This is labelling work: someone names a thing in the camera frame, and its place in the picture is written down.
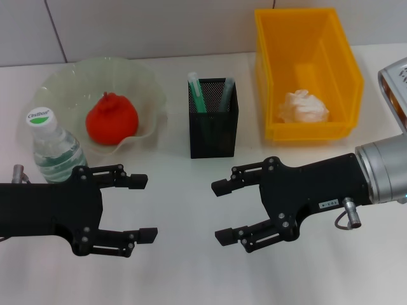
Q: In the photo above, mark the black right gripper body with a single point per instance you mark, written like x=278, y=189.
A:
x=311, y=187

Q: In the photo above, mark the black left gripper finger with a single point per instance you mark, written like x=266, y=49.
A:
x=149, y=235
x=138, y=181

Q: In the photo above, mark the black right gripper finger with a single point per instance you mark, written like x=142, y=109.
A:
x=225, y=236
x=222, y=187

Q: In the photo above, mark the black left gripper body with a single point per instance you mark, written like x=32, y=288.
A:
x=51, y=209

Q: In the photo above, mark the clear green-label water bottle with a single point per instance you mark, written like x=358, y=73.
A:
x=54, y=146

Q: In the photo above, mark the white paper ball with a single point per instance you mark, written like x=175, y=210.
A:
x=302, y=108

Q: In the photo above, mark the silver metal pen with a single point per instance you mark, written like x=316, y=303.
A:
x=225, y=95

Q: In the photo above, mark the mint green utility knife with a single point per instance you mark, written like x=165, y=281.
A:
x=197, y=95

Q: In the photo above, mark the black mesh pen holder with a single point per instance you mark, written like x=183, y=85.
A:
x=222, y=139

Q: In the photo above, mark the pale green glass fruit plate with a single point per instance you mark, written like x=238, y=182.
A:
x=70, y=82

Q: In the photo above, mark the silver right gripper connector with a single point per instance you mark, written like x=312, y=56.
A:
x=351, y=212

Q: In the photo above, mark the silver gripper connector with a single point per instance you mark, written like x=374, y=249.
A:
x=18, y=174
x=351, y=212

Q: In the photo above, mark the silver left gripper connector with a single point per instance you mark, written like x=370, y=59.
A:
x=18, y=174

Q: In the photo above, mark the yellow plastic bin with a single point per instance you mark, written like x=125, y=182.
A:
x=305, y=57

